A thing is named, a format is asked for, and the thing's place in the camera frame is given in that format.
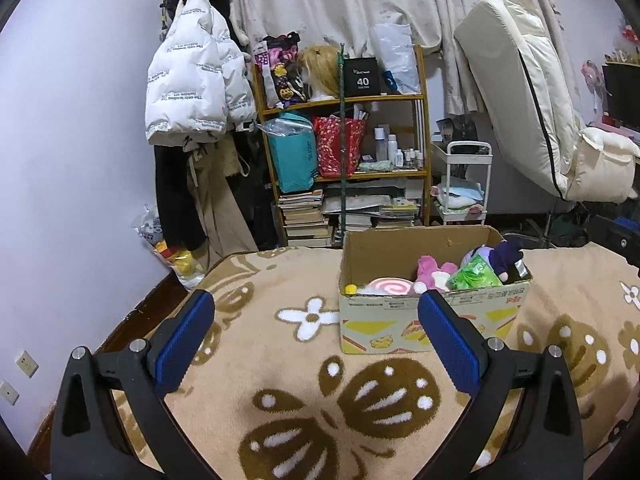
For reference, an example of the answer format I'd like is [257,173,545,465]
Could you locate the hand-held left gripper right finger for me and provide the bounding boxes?
[417,290,586,480]

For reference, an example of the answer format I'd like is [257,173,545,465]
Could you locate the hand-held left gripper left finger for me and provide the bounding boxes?
[50,290,216,480]

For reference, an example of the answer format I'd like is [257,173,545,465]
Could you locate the cardboard box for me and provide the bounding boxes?
[338,225,532,356]

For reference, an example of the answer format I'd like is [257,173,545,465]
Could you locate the green tissue pack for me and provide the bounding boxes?
[446,254,503,291]

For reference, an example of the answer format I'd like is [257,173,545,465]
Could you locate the pink bear plush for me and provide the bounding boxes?
[416,255,461,292]

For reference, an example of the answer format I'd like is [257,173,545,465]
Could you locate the pink swirl roll plush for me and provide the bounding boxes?
[357,276,416,297]

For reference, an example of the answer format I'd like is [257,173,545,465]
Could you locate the purple doll plush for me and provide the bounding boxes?
[460,239,526,283]

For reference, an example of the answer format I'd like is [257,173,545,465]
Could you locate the yellow red stuffed toy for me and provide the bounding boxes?
[155,242,196,277]

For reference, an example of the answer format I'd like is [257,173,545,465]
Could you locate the beige printed blanket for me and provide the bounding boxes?
[107,242,640,480]

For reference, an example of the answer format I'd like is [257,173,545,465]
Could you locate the white plastic bag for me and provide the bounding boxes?
[132,204,166,248]

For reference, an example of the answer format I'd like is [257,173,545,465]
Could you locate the beige hanging garment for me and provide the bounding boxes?
[186,135,258,268]

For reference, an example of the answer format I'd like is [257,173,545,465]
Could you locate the black coat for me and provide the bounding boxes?
[154,142,208,251]

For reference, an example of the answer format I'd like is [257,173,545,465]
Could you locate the folded light cloths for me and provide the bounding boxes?
[432,185,486,211]

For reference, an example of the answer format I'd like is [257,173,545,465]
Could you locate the pile of magazines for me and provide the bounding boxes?
[322,182,426,233]

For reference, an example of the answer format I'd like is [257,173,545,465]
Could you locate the dark hanging garment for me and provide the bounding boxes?
[235,125,281,251]

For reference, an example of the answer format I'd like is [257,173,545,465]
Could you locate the white trolley cart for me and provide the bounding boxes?
[430,141,493,226]

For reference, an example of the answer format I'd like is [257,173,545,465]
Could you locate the stack of books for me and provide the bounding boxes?
[277,189,331,248]

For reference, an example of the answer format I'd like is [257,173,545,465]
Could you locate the group of white bottles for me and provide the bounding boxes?
[374,125,426,168]

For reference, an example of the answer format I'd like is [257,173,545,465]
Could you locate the teal bag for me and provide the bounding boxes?
[262,112,319,194]

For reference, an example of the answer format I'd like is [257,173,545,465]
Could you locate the green pole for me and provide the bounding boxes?
[336,42,351,241]

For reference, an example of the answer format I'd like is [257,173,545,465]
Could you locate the red patterned bag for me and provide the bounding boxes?
[312,115,368,178]

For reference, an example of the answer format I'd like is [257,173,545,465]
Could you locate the wooden shelf unit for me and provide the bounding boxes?
[252,45,432,248]

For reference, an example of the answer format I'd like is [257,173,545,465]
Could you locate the cream cushion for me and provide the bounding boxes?
[565,127,640,204]

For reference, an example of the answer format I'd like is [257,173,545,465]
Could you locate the white puffer jacket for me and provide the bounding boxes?
[145,0,256,146]

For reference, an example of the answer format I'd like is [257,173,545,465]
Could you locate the cream mattress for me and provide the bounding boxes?
[454,0,583,201]

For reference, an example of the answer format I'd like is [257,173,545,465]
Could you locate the black box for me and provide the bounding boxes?
[342,56,383,96]

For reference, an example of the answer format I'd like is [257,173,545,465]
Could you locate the black pink patterned bag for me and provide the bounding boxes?
[255,32,308,110]

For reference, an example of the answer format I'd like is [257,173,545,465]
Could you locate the clear plastic bag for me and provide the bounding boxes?
[372,22,421,95]

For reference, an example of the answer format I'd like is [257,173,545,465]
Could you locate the pink fan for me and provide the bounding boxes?
[581,60,607,123]

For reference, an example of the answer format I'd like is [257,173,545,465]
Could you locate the blonde wig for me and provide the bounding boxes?
[298,45,346,101]

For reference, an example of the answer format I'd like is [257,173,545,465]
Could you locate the floral curtain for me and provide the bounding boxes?
[222,0,566,116]

